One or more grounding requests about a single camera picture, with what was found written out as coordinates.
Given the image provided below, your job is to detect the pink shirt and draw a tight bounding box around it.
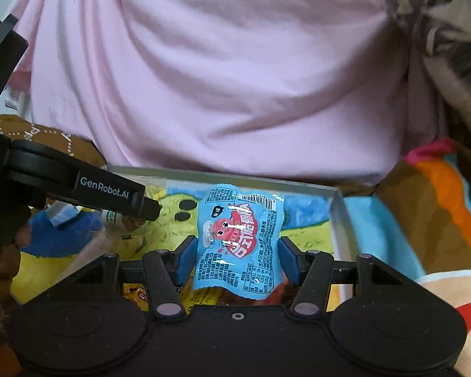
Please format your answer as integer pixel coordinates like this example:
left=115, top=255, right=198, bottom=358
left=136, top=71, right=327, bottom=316
left=0, top=0, right=448, bottom=189

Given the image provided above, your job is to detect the pale tape strip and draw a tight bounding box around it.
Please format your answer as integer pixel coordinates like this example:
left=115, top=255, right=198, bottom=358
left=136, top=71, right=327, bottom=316
left=49, top=200, right=81, bottom=226

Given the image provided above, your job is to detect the person's left hand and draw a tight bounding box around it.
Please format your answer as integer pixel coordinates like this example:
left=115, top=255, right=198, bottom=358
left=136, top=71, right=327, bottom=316
left=0, top=220, right=33, bottom=307

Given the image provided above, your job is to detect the shallow grey box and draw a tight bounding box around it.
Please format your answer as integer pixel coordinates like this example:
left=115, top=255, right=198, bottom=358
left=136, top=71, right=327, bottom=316
left=12, top=165, right=358, bottom=315

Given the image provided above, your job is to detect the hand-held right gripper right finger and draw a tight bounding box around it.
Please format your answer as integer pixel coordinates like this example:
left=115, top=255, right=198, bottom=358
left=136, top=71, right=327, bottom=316
left=279, top=237, right=407, bottom=318

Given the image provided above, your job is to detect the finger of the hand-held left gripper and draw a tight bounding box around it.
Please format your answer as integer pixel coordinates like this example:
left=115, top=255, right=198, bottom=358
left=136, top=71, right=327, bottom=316
left=130, top=196, right=161, bottom=221

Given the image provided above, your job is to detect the brown patterned pillow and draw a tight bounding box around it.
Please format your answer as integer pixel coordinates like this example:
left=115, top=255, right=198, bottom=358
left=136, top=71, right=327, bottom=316
left=0, top=114, right=107, bottom=170

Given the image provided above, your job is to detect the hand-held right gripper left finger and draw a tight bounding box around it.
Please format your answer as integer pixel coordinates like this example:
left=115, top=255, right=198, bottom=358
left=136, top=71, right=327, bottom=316
left=73, top=236, right=198, bottom=320

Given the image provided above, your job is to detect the clear peanut packet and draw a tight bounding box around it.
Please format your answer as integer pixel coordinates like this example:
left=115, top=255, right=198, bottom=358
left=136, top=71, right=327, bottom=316
left=82, top=208, right=152, bottom=262

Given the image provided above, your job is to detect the red snack packet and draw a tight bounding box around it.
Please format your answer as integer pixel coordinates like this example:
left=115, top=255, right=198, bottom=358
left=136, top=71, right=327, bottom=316
left=220, top=277, right=299, bottom=308

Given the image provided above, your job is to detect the dark patterned cloth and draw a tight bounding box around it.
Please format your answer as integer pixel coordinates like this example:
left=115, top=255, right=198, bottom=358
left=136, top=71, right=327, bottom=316
left=377, top=0, right=471, bottom=134

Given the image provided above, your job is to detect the light blue snack packet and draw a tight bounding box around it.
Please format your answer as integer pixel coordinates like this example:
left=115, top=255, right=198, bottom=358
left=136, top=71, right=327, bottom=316
left=192, top=184, right=286, bottom=303

